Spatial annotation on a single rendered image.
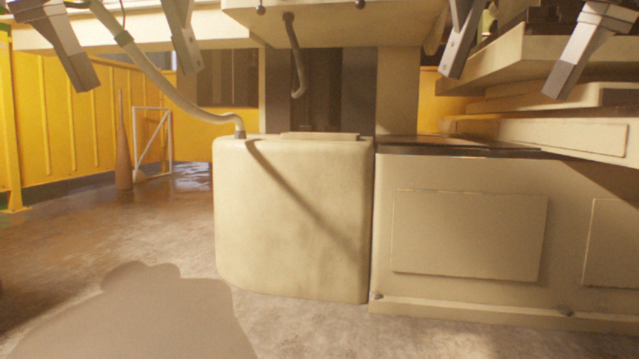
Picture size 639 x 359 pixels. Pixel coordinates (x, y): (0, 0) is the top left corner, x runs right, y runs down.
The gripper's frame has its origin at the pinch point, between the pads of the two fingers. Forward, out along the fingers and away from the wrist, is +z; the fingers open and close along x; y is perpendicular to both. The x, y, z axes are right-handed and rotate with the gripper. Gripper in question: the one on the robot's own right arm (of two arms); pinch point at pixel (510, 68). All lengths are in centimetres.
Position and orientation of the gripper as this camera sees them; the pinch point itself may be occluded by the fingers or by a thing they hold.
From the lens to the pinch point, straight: 40.5
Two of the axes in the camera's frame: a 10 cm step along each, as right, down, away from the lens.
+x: 9.8, 1.3, 1.4
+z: -1.8, 8.5, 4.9
